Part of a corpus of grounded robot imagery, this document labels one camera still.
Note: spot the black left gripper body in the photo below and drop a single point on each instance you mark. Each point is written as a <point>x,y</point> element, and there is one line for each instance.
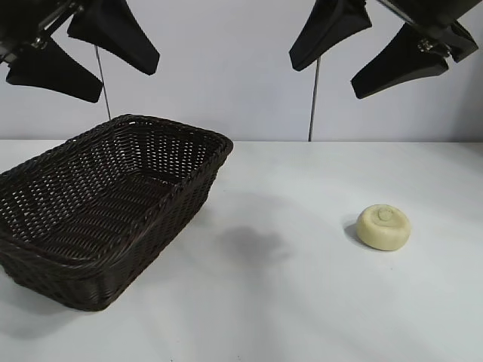
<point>26,22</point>

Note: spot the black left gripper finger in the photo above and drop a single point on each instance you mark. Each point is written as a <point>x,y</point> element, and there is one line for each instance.
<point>117,34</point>
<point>56,73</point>

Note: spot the pale yellow round pastry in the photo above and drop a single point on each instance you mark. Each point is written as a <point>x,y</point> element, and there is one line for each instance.
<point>383,230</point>

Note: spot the dark brown wicker basket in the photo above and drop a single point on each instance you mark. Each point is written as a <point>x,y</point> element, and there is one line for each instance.
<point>113,211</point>

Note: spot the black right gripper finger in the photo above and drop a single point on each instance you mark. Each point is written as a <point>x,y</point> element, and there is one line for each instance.
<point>403,64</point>
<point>332,26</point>

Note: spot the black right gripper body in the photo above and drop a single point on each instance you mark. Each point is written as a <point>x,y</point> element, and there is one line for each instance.
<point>434,19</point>

